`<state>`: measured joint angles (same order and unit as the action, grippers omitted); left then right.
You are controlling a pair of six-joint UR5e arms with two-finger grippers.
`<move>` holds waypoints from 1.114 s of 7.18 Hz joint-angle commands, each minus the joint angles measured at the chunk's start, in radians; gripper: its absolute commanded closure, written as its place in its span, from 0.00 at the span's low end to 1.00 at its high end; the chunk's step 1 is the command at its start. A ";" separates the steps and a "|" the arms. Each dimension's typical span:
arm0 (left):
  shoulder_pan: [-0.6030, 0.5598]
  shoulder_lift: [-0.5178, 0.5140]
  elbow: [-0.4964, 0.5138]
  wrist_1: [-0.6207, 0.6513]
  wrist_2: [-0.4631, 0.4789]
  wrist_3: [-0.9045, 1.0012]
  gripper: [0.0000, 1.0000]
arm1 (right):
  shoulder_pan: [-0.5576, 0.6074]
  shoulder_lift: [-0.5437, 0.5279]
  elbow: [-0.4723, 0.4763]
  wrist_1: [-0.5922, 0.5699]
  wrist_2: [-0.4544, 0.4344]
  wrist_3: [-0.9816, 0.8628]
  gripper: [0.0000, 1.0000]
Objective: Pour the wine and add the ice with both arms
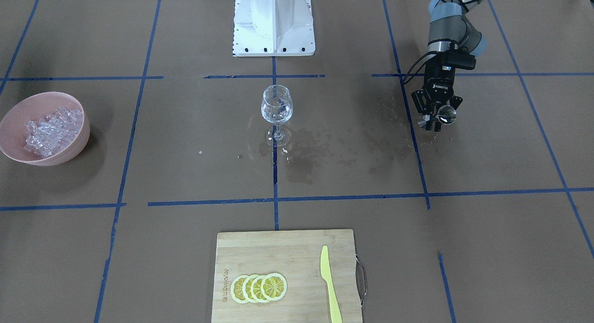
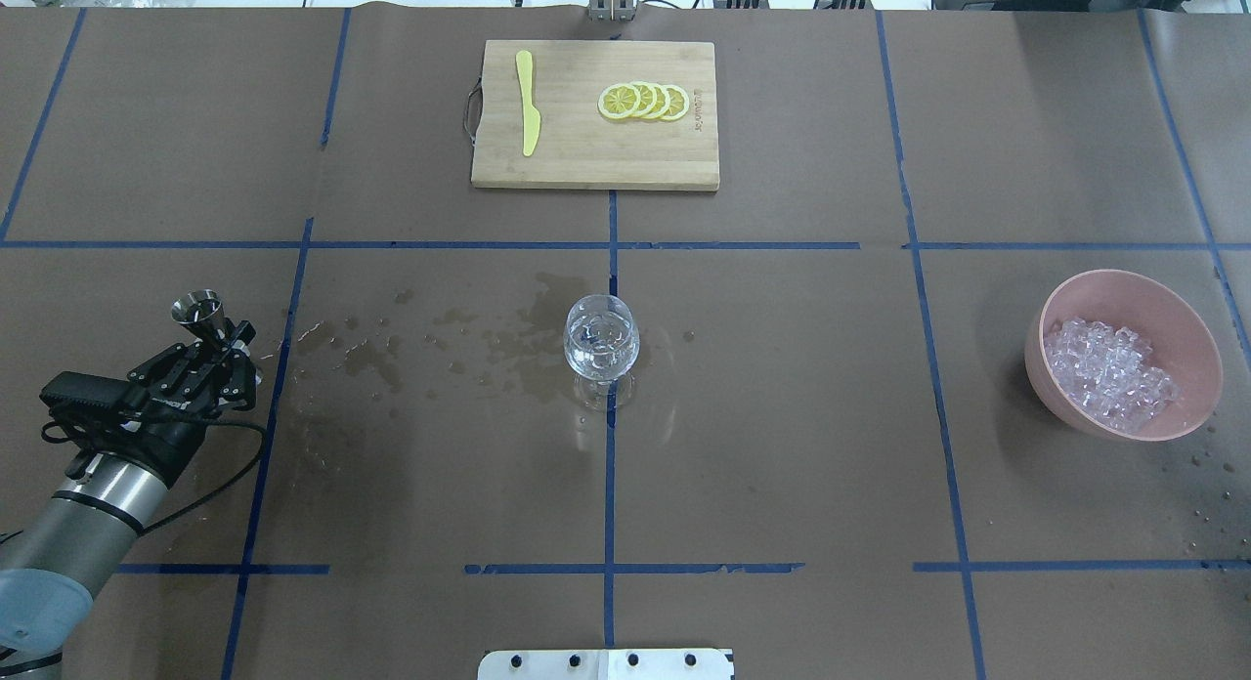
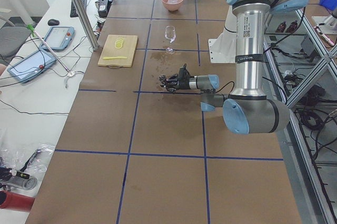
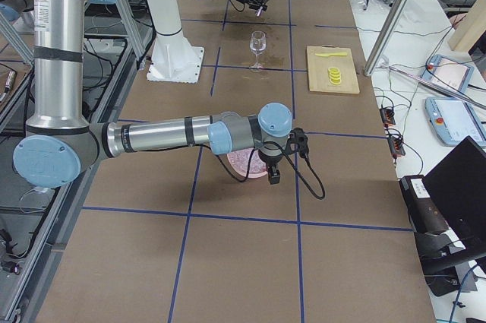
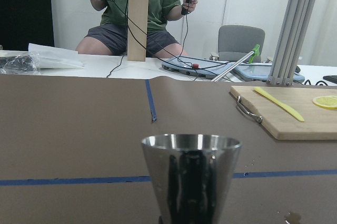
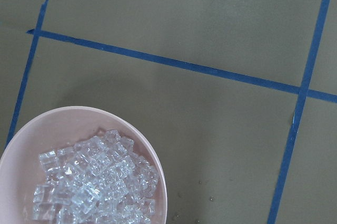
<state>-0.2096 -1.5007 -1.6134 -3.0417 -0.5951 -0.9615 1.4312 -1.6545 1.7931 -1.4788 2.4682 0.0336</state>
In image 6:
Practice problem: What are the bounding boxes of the clear ice cubes pile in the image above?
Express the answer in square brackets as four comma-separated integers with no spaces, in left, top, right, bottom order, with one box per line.
[32,130,159,223]

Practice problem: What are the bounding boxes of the pink bowl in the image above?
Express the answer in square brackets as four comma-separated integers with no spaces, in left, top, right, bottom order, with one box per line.
[1,106,168,223]

